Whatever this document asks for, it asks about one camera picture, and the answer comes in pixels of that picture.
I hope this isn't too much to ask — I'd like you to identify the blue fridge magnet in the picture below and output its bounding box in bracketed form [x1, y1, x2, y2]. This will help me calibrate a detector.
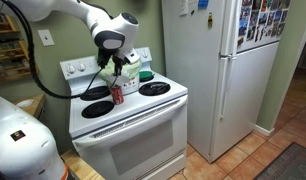
[197, 0, 210, 9]

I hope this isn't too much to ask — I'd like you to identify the dark green round lid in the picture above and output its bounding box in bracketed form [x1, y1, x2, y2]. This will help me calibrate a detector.
[138, 70, 155, 83]

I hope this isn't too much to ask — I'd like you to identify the white paper note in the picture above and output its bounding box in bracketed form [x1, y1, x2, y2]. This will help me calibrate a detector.
[178, 0, 189, 17]

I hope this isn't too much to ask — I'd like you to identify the wooden spice rack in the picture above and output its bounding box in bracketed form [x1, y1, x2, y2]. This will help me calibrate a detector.
[0, 13, 40, 84]

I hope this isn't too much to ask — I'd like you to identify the white wall switch plate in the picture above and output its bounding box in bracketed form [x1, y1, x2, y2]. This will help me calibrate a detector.
[37, 29, 56, 47]

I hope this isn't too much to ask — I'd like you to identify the yellow fridge magnet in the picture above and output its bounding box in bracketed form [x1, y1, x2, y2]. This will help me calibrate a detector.
[207, 12, 214, 29]

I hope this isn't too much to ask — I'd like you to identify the dark grey floor rug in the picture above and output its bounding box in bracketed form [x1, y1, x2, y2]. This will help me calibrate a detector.
[252, 142, 306, 180]

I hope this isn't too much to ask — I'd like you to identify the wooden side table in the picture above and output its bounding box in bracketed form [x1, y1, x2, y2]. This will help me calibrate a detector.
[11, 93, 47, 119]

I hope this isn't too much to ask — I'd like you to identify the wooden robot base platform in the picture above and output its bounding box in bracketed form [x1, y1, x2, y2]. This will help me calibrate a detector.
[59, 149, 106, 180]

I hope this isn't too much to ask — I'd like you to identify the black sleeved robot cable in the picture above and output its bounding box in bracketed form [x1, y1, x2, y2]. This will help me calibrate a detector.
[0, 0, 121, 100]

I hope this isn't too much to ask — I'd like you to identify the fridge photo collage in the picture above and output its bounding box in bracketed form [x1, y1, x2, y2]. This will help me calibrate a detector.
[237, 0, 292, 48]

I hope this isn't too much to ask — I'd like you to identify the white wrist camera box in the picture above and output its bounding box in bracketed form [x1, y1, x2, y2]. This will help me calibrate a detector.
[124, 48, 141, 65]

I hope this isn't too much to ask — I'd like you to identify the small black coil burner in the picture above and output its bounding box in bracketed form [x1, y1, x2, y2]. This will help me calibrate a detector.
[80, 85, 111, 102]

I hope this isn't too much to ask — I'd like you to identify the red coke can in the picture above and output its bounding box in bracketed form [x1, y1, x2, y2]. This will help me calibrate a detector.
[109, 85, 125, 106]

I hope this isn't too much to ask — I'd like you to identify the white electric stove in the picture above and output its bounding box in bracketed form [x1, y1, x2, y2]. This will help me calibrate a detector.
[59, 46, 189, 180]

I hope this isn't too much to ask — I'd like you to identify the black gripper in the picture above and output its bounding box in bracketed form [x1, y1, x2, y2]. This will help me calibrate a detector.
[111, 54, 126, 77]

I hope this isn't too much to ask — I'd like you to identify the white baseboard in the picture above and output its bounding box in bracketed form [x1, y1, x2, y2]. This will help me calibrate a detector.
[253, 124, 276, 137]

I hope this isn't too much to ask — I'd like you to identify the white refrigerator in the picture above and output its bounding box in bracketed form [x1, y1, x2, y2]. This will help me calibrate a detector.
[161, 0, 292, 164]

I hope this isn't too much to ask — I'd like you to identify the white bin with green bag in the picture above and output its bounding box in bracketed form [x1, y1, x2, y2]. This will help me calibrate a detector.
[98, 58, 143, 96]

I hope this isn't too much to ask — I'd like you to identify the large black coil burner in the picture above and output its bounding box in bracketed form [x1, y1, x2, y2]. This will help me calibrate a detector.
[81, 100, 115, 119]
[138, 81, 171, 97]

